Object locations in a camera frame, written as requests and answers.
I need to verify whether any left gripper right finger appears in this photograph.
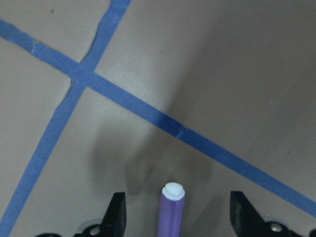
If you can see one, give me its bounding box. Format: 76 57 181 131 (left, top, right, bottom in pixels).
230 190 316 237

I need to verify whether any purple pen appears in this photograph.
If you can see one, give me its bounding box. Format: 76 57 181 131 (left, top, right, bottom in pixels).
157 182 185 237

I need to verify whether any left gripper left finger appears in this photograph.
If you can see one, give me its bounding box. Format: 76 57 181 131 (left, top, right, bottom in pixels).
37 192 128 237

